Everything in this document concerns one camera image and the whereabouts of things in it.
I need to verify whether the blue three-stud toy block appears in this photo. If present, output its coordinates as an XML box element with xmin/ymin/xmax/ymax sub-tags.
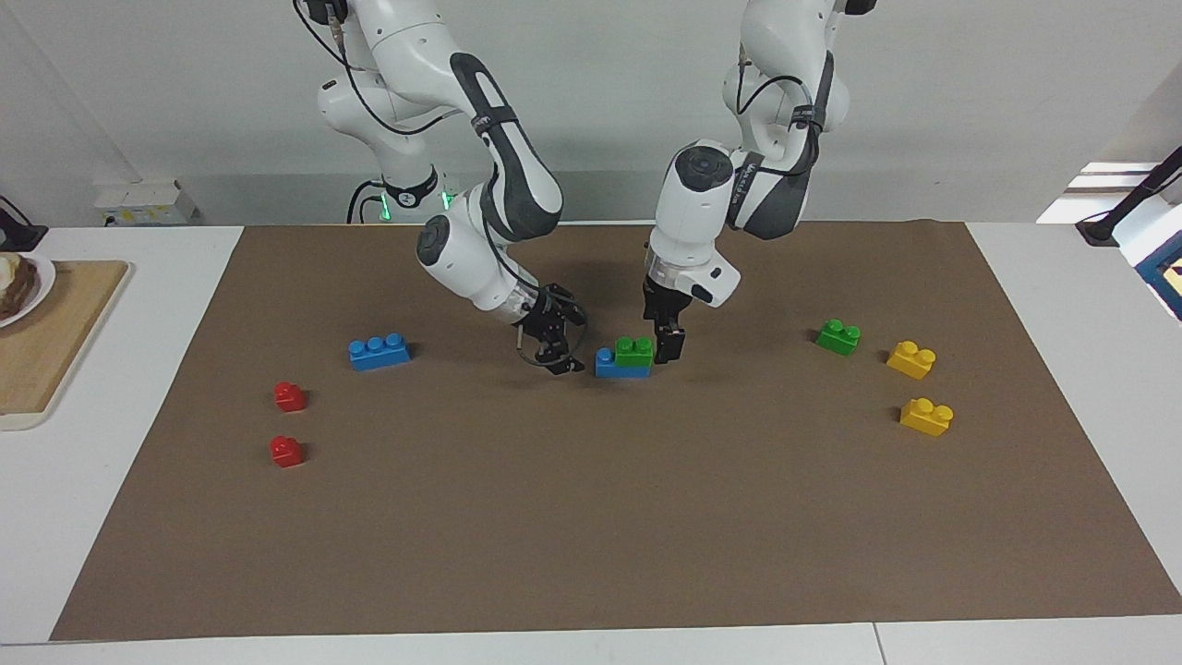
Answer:
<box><xmin>594</xmin><ymin>347</ymin><xmax>652</xmax><ymax>379</ymax></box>
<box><xmin>348</xmin><ymin>332</ymin><xmax>413</xmax><ymax>372</ymax></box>

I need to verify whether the yellow two-stud toy block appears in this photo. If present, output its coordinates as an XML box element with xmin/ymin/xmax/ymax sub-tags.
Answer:
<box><xmin>886</xmin><ymin>340</ymin><xmax>937</xmax><ymax>381</ymax></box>
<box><xmin>899</xmin><ymin>397</ymin><xmax>955</xmax><ymax>438</ymax></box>

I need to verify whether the wooden cutting board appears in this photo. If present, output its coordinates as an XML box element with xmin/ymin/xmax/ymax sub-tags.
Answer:
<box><xmin>0</xmin><ymin>260</ymin><xmax>133</xmax><ymax>432</ymax></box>

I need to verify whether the white plate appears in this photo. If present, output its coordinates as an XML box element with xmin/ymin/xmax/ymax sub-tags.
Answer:
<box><xmin>0</xmin><ymin>251</ymin><xmax>56</xmax><ymax>329</ymax></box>

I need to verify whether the black table clamp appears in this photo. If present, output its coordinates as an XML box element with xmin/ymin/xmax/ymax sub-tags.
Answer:
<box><xmin>0</xmin><ymin>196</ymin><xmax>49</xmax><ymax>252</ymax></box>

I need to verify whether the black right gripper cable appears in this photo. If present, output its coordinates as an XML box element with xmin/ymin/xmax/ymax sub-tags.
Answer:
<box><xmin>294</xmin><ymin>0</ymin><xmax>589</xmax><ymax>372</ymax></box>

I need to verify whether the black camera stand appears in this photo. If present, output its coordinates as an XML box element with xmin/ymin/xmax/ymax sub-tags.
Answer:
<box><xmin>1076</xmin><ymin>146</ymin><xmax>1182</xmax><ymax>246</ymax></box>

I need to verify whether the white power strip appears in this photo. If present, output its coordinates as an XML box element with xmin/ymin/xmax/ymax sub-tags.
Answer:
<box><xmin>92</xmin><ymin>180</ymin><xmax>199</xmax><ymax>227</ymax></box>

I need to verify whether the black right base cable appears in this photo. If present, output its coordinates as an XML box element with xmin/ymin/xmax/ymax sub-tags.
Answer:
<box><xmin>346</xmin><ymin>180</ymin><xmax>384</xmax><ymax>224</ymax></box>

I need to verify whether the brown paper mat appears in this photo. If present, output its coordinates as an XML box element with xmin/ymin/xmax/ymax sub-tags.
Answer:
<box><xmin>49</xmin><ymin>220</ymin><xmax>1182</xmax><ymax>643</ymax></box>

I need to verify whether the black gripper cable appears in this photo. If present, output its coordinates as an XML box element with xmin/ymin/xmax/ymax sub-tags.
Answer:
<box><xmin>294</xmin><ymin>0</ymin><xmax>589</xmax><ymax>372</ymax></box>
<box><xmin>737</xmin><ymin>51</ymin><xmax>825</xmax><ymax>178</ymax></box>

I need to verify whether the blue framed box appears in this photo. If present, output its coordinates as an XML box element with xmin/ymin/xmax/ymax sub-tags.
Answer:
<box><xmin>1134</xmin><ymin>231</ymin><xmax>1182</xmax><ymax>322</ymax></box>

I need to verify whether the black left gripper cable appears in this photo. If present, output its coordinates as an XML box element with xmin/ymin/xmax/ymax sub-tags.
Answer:
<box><xmin>737</xmin><ymin>51</ymin><xmax>825</xmax><ymax>178</ymax></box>

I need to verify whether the brown bread slice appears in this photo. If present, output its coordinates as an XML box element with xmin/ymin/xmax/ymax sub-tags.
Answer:
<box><xmin>0</xmin><ymin>257</ymin><xmax>38</xmax><ymax>315</ymax></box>

